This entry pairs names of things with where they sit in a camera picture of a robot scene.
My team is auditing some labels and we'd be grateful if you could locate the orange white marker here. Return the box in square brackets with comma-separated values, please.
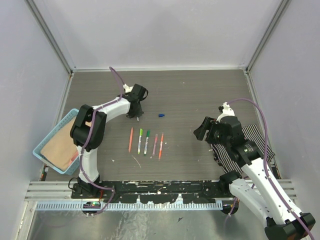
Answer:
[158, 132, 164, 161]

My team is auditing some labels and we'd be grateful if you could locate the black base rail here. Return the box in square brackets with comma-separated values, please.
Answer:
[71, 180, 234, 204]

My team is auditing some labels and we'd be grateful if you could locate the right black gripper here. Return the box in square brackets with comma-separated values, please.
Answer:
[194, 115, 231, 148]

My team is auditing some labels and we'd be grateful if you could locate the orange slim pen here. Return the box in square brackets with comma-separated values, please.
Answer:
[128, 127, 134, 153]

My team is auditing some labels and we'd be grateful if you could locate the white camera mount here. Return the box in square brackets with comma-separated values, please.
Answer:
[123, 84, 133, 94]
[216, 102, 235, 123]

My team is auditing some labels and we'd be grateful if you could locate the white marker green end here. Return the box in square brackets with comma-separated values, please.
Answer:
[143, 129, 151, 156]

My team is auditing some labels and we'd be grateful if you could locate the pink highlighter pen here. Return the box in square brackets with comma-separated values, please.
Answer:
[152, 133, 159, 157]

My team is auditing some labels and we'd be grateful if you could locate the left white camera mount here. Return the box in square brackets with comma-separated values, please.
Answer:
[123, 84, 133, 94]

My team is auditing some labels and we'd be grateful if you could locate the white marker lime end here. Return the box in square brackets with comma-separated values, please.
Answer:
[137, 128, 143, 155]

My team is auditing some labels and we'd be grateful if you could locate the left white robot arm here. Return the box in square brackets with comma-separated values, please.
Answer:
[70, 84, 149, 199]

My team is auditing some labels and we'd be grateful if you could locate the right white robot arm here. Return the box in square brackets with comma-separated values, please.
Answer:
[193, 116, 316, 240]

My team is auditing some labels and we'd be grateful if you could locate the light blue plastic basket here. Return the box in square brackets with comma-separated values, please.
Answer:
[32, 108, 79, 176]

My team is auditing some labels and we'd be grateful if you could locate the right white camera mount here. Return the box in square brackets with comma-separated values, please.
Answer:
[216, 102, 235, 123]

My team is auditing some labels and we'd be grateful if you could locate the striped black white cloth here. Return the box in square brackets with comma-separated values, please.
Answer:
[211, 123, 275, 174]

